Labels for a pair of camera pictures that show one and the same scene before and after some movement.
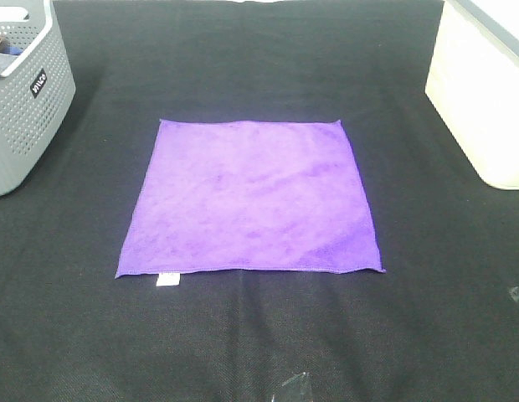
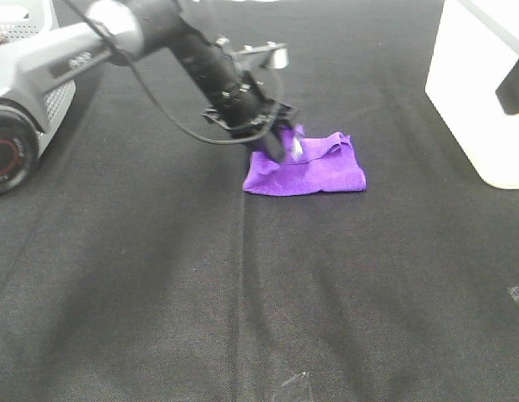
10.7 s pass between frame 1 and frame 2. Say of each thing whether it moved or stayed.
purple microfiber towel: moved
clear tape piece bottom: stayed
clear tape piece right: stayed
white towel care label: moved
